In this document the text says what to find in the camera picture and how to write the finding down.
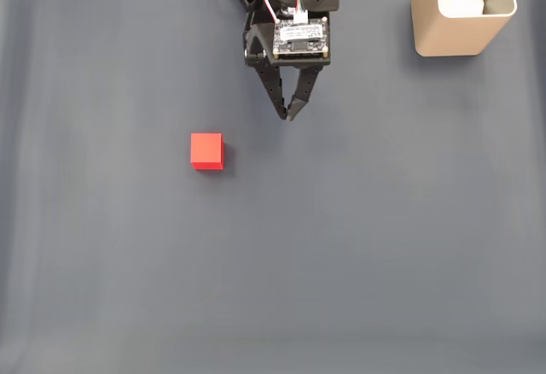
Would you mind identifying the red cube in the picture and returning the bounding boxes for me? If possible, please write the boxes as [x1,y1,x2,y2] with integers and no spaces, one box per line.
[189,132,225,172]

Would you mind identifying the beige rectangular box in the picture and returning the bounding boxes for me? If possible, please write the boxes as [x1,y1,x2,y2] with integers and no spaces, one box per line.
[410,0,519,57]

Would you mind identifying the grey table cloth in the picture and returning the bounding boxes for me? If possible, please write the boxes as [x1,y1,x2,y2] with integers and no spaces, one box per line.
[0,0,546,374]

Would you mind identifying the camera circuit board on mount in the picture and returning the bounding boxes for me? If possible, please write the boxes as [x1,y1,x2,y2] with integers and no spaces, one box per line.
[270,15,333,67]

